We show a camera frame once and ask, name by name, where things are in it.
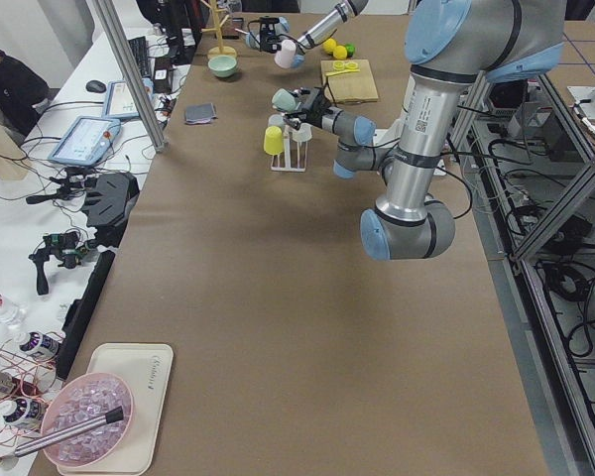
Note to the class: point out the whole yellow lemon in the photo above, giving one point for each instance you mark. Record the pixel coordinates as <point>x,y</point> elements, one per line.
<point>340,52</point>
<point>329,45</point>

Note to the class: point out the black computer mouse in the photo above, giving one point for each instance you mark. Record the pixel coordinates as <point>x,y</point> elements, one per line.
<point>95,86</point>

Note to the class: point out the black keyboard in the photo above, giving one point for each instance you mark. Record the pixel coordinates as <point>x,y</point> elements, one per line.
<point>140,51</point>

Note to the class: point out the white plastic cup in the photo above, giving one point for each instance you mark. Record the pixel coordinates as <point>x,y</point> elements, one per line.
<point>303,133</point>

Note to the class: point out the wooden cutting board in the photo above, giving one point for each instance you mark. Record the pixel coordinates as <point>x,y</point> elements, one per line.
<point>350,87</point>

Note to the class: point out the yellow plastic knife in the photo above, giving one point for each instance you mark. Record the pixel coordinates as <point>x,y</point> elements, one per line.
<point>341,71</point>

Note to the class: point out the person in black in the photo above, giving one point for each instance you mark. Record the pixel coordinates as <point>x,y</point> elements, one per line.
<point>22,95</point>

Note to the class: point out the grey plastic cup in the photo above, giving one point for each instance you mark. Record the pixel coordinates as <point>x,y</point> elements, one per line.
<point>276,120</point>

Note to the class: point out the pink plastic cup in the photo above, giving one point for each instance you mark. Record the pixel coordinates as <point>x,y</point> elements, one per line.
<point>285,55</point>

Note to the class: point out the white wire cup holder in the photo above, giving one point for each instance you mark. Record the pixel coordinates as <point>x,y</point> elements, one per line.
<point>294,157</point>

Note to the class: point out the wooden mug tree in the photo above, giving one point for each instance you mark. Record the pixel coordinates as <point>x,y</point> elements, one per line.
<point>219,17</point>

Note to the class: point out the aluminium frame post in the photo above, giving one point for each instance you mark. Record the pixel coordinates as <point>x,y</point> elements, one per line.
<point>112,27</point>

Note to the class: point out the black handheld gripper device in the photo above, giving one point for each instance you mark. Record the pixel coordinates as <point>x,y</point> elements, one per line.
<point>67,248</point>

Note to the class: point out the white camera pole base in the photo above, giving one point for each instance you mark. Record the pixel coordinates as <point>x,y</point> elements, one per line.
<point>385,137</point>

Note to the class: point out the mint green bowl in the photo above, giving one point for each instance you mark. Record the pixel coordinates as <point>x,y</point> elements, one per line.
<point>222,66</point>

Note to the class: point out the yellow plastic cup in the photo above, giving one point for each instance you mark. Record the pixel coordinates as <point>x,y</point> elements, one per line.
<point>273,141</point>

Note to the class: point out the black stand device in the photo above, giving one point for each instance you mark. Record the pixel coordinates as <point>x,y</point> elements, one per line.
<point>107,207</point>

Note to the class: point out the grey folded cloth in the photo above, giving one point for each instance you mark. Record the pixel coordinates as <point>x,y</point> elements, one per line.
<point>199,114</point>

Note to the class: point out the green plastic cup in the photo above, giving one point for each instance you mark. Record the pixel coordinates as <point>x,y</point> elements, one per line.
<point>284,101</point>

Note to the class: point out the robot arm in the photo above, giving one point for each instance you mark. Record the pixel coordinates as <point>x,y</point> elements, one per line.
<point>342,12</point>
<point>448,44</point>

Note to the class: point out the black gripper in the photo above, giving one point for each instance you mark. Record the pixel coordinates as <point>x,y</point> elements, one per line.
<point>266,36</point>
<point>318,115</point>

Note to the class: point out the blue teach pendant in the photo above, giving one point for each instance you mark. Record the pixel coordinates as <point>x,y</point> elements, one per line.
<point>86,141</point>
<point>119,102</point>

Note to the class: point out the beige plastic tray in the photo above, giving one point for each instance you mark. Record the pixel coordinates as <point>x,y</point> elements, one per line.
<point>145,368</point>

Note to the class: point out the pink bowl of ice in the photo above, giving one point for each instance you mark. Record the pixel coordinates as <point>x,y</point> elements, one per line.
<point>91,395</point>

